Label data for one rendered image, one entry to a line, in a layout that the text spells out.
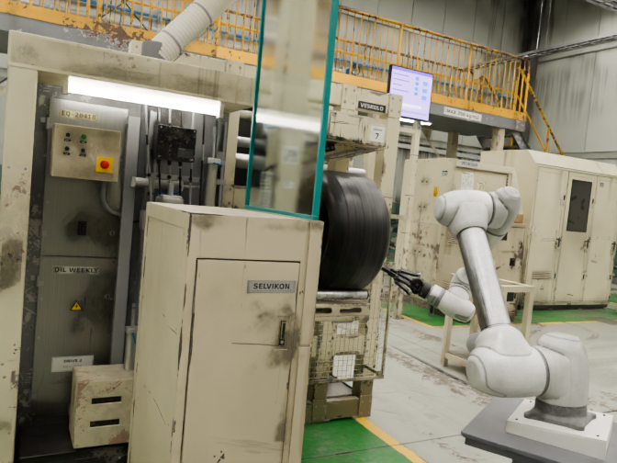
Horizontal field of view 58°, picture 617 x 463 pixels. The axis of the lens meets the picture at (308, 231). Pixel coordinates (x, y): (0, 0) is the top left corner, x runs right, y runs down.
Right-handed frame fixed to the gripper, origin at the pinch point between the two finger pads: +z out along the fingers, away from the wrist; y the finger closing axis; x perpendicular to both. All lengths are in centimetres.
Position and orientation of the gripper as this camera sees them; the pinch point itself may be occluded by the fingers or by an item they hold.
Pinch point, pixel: (388, 270)
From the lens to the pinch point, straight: 260.6
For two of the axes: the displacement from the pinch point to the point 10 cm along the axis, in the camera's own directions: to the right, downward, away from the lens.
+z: -8.6, -4.6, 2.2
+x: 4.1, -3.5, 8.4
